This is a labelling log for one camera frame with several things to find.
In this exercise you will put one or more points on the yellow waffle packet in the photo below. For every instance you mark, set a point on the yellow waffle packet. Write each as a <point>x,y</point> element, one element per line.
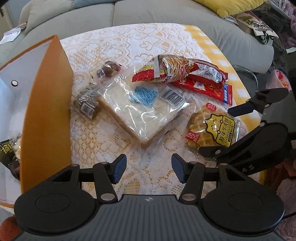
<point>211,126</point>

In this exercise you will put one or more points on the orange white storage box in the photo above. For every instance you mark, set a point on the orange white storage box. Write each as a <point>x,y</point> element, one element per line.
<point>36,88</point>

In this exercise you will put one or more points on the pink plastic bag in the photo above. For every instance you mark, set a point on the pink plastic bag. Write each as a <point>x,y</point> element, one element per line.
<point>278,80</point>

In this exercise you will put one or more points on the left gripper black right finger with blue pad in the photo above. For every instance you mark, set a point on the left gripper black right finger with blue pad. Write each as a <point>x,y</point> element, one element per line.
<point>192,175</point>

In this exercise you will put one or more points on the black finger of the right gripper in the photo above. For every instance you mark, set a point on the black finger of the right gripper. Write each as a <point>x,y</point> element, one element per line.
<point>241,109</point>

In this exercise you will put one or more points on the lace yellow checked tablecloth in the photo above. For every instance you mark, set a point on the lace yellow checked tablecloth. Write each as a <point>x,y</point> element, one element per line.
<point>102,139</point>

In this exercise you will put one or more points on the clear bagged nut bar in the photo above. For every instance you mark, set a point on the clear bagged nut bar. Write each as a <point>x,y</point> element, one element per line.
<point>86,102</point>

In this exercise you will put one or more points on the printed tote bag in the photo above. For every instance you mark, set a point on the printed tote bag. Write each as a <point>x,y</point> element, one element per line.
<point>252,24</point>

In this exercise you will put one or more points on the red noodle snack packet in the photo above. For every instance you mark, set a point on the red noodle snack packet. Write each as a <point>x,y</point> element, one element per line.
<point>171,68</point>

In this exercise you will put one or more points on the round chocolate cake packet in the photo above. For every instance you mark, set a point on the round chocolate cake packet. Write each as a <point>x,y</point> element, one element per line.
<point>109,69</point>

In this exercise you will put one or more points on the glass side table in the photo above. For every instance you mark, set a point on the glass side table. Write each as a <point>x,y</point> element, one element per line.
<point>248,78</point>

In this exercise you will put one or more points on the bagged sliced bread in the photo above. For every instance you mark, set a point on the bagged sliced bread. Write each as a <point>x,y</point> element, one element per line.
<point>143,109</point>

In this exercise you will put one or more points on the grey green sofa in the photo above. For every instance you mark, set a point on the grey green sofa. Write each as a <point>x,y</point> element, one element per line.
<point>47,18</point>

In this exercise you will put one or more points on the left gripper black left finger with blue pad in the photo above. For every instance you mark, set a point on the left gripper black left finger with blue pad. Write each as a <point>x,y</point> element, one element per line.
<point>106,175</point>

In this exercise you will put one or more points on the black yellow snack packet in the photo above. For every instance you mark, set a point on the black yellow snack packet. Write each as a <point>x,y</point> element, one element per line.
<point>11,155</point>

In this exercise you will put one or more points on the white leaflet on sofa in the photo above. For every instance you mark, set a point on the white leaflet on sofa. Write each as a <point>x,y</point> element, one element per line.
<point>12,34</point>

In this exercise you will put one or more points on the yellow cushion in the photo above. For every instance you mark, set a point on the yellow cushion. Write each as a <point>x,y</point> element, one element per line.
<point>225,8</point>

